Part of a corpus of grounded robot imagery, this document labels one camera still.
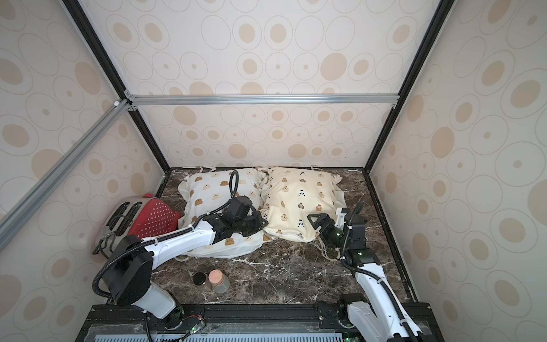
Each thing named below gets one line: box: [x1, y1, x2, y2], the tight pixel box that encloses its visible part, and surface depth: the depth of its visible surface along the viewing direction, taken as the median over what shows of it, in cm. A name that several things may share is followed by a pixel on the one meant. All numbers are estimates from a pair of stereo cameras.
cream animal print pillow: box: [257, 166, 347, 241], surface depth 92 cm
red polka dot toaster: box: [92, 193, 182, 259], surface depth 83 cm
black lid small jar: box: [192, 271, 208, 292], surface depth 75 cm
